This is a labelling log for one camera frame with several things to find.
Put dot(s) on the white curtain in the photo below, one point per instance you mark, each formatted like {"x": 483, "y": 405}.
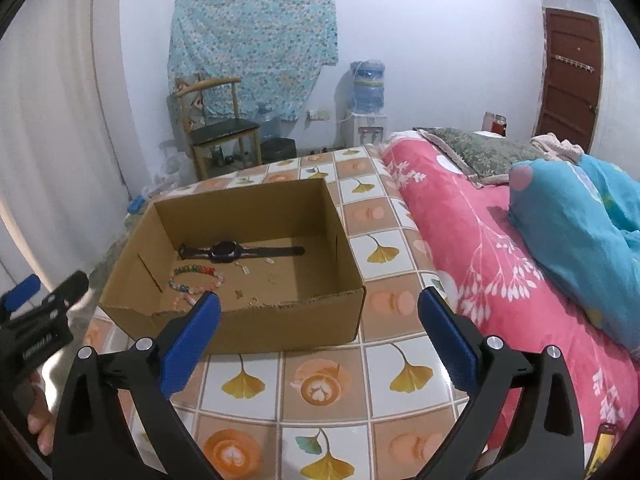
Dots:
{"x": 69, "y": 159}

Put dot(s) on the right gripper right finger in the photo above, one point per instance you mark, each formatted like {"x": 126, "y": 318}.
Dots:
{"x": 544, "y": 440}

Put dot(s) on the white water dispenser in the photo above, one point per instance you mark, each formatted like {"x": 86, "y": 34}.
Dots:
{"x": 360, "y": 129}

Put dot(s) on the blue pillow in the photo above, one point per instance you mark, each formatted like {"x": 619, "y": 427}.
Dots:
{"x": 581, "y": 225}

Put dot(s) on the blue water bottle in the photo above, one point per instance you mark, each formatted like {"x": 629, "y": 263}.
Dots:
{"x": 367, "y": 86}

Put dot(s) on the person's left hand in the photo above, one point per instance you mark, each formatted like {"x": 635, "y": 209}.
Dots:
{"x": 40, "y": 421}

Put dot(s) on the teal patterned hanging cloth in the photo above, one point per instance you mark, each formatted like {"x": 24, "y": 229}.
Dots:
{"x": 276, "y": 47}

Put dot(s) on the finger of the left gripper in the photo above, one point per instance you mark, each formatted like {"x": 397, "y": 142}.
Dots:
{"x": 65, "y": 296}
{"x": 20, "y": 294}

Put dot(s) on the brown wooden door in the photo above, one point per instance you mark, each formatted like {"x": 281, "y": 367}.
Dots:
{"x": 572, "y": 76}

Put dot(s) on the pink floral blanket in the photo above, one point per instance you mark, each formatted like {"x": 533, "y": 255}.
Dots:
{"x": 489, "y": 276}

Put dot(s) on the black waste bin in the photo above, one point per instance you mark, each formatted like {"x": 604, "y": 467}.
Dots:
{"x": 278, "y": 150}

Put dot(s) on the brown cardboard box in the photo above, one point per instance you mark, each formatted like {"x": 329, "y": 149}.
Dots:
{"x": 267, "y": 305}

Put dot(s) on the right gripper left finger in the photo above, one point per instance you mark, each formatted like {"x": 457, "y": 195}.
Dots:
{"x": 92, "y": 439}

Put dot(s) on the black wristwatch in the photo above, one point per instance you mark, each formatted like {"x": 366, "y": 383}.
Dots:
{"x": 228, "y": 252}

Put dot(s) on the green patterned pillow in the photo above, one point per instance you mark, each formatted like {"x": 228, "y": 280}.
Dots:
{"x": 484, "y": 160}

